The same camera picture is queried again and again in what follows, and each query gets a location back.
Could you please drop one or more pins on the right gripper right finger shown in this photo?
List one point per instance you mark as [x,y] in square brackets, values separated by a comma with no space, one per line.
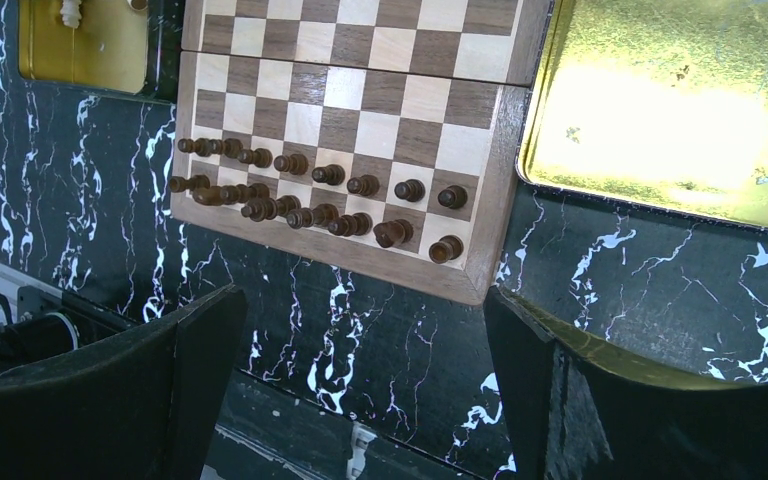
[579,407]

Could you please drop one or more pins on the left gold tin tray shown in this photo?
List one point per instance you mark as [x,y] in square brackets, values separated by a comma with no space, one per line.
[108,51]

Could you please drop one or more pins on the right gold tin tray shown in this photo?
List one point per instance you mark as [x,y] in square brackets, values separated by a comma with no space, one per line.
[662,104]

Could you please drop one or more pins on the dark chess pawn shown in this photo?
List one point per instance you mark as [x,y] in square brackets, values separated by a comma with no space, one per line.
[364,185]
[411,190]
[230,147]
[294,164]
[201,146]
[332,174]
[259,157]
[453,197]

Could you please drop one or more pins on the gold tin tray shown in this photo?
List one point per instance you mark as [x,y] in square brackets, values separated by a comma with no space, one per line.
[108,51]
[662,104]

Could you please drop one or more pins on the dark chess piece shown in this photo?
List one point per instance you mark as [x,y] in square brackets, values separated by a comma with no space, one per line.
[348,225]
[230,194]
[179,184]
[392,233]
[446,249]
[266,208]
[319,216]

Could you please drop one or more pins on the white chess piece in tray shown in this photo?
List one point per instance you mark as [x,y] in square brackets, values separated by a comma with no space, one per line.
[70,13]

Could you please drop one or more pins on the wooden chess board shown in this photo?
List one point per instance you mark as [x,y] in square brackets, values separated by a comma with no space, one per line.
[427,90]

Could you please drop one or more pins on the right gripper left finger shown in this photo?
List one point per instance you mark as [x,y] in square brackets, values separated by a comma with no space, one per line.
[141,404]

